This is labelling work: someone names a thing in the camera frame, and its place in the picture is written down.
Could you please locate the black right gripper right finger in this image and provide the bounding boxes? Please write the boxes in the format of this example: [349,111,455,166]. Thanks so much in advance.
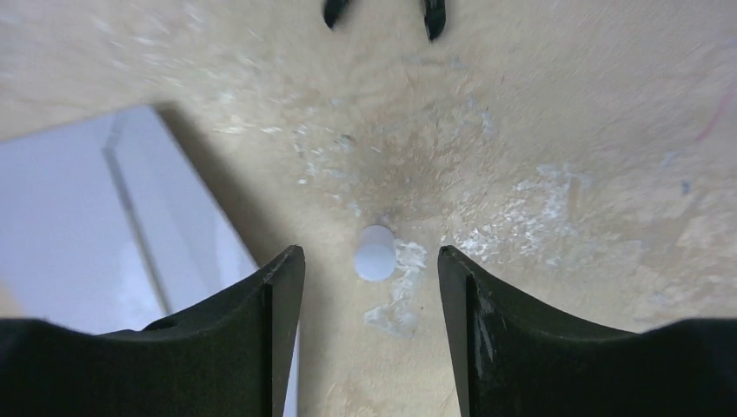
[437,246,736,416]

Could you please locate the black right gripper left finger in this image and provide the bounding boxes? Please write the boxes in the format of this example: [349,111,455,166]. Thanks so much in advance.
[1,245,305,416]

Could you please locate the white glue stick cap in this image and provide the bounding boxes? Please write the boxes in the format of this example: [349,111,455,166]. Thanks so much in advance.
[353,225,396,282]

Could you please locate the black handled pliers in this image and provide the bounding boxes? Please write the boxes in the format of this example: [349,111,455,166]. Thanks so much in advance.
[322,0,448,43]

